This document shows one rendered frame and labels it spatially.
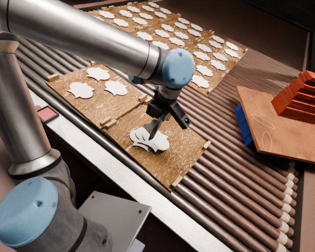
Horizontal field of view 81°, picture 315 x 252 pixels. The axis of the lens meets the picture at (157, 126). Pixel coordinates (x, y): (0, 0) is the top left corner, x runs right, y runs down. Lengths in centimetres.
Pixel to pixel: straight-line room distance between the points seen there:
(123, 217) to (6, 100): 40
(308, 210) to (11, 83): 116
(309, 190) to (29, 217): 112
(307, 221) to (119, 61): 98
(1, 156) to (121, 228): 163
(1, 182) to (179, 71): 174
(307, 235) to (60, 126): 112
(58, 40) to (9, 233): 33
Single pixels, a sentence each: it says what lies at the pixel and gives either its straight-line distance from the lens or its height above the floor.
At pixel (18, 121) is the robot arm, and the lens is 50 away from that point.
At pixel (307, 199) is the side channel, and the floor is 95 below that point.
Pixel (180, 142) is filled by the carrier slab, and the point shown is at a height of 94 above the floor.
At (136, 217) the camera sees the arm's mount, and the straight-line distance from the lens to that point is 55.
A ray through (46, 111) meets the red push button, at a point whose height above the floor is 93.
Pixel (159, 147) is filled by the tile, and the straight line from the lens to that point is 83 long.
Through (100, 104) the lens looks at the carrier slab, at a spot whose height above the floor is 94.
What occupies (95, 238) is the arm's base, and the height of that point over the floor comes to 111.
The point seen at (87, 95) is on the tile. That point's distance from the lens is 102.
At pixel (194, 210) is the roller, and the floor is 92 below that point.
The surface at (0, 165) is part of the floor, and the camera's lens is 201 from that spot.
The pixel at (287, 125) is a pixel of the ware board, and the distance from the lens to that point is 127.
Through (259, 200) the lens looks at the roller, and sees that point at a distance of 100.
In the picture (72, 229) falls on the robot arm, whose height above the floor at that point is 117.
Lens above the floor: 163
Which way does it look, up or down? 48 degrees down
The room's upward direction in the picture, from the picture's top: 21 degrees clockwise
